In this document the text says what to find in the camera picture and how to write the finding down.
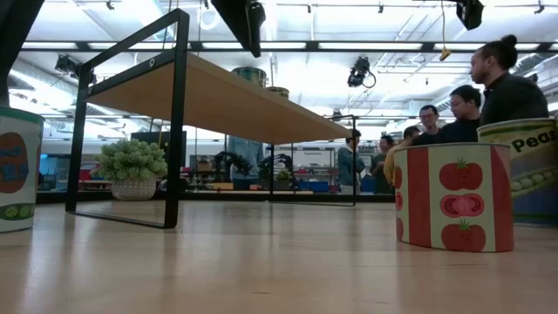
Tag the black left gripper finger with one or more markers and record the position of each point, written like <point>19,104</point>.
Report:
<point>237,22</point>
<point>258,15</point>

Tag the green labelled food can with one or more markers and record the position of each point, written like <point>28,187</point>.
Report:
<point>249,76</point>

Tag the yellow labelled food can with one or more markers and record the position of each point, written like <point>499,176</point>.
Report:
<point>279,92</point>

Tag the white food can orange oval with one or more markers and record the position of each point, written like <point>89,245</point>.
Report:
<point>17,174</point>

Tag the red striped tomato can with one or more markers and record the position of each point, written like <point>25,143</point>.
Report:
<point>457,196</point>

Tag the peas labelled food can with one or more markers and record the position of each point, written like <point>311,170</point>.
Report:
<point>536,174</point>

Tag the background black robot arm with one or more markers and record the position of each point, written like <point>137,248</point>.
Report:
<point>272,165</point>
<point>231,163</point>

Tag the person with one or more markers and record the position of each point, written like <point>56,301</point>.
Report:
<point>385,144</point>
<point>351,165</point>
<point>410,133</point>
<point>510,100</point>
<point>255,148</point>
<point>429,120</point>
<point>462,128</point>

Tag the black background monitor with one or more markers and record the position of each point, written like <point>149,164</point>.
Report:
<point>157,136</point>

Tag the small background potted plant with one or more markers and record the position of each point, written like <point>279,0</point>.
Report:
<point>283,176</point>

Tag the black ceiling-mounted device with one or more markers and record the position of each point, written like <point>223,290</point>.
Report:
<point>67,65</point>

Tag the green potted plant white pot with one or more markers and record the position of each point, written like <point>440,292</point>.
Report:
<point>131,161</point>

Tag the blue storage bin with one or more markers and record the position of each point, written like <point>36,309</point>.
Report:
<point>314,186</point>

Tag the black ceiling-mounted camera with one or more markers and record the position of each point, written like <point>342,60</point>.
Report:
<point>359,72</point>

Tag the black aluminium table frame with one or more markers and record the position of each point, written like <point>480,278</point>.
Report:
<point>305,198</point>

